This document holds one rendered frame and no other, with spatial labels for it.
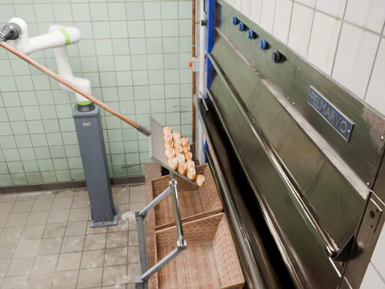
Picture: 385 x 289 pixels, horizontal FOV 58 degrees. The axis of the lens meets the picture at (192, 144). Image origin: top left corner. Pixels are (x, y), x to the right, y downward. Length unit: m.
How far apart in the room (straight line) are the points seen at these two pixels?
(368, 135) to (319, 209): 0.28
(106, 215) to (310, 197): 2.67
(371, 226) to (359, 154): 0.17
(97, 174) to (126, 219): 0.63
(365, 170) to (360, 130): 0.09
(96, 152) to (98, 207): 0.62
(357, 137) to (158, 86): 2.76
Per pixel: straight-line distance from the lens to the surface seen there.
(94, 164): 3.18
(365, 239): 0.92
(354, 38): 0.90
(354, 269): 0.99
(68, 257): 3.39
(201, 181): 2.25
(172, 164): 2.14
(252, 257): 1.32
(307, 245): 1.23
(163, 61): 3.41
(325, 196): 1.05
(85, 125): 2.99
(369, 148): 0.88
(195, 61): 3.07
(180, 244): 1.70
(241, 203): 1.57
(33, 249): 3.57
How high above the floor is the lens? 2.41
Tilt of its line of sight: 31 degrees down
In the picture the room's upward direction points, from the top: straight up
